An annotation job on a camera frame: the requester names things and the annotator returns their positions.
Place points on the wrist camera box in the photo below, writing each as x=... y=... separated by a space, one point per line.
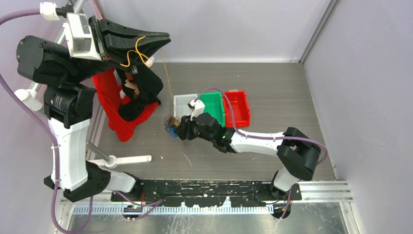
x=79 y=37
x=197 y=107

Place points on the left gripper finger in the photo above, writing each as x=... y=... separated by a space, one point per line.
x=127 y=53
x=107 y=27

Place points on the red plastic bin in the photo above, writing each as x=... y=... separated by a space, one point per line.
x=239 y=103

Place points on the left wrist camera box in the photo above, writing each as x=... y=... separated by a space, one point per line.
x=79 y=37

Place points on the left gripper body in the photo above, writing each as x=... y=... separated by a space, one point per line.
x=94 y=22

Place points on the white plastic bin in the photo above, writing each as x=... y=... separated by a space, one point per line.
x=180 y=103

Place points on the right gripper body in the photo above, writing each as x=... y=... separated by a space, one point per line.
x=190 y=130

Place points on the black shirt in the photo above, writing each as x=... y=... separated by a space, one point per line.
x=142 y=88

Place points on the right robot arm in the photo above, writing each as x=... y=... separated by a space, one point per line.
x=298 y=153

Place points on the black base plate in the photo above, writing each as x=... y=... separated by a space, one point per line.
x=207 y=193

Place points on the red shirt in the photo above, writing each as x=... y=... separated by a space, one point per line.
x=108 y=92

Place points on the green plastic bin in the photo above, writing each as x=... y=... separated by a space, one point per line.
x=214 y=105

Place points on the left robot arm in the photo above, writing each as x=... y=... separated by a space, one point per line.
x=68 y=105

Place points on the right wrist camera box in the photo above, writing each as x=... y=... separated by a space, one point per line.
x=197 y=107

